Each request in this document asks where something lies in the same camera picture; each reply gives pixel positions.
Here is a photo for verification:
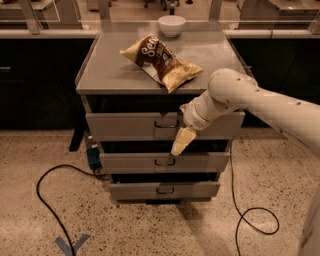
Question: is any grey bottom drawer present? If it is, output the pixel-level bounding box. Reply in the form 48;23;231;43
109;182;220;201

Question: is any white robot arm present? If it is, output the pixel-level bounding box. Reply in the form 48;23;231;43
171;68;320;256

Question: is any blue tape floor marker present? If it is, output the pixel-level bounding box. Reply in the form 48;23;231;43
55;234;90;256

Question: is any grey drawer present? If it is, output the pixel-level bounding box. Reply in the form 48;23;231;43
86;112;245;142
109;182;220;201
100;152;229;174

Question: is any grey top drawer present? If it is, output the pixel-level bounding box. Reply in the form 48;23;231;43
86;112;245;142

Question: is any grey middle drawer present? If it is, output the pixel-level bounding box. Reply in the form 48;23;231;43
100;152;229;174

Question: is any grey drawer cabinet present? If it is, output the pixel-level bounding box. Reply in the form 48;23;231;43
74;20;258;205

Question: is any white bowl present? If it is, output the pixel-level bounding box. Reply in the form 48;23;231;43
158;15;186;37

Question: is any yellow brown chip bag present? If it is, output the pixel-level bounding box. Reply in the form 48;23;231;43
120;34;203;93

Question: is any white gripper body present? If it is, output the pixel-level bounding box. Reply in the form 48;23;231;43
183;90;222;131

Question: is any black left floor cable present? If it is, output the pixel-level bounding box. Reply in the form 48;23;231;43
35;164;110;256

